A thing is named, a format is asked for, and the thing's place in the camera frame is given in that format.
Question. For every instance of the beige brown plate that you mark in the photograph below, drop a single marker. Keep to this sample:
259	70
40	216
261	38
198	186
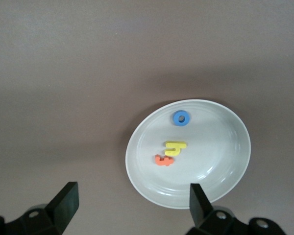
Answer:
210	151

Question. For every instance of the blue foam letter o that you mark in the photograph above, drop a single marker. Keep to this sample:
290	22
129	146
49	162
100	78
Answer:
176	118

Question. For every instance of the orange foam letter f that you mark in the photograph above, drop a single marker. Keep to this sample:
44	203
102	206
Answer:
161	161

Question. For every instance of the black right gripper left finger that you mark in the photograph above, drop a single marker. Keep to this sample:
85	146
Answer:
63	208

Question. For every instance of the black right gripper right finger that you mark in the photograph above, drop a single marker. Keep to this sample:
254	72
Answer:
199	208

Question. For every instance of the yellow foam letter h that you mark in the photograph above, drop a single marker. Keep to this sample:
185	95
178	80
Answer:
174	145

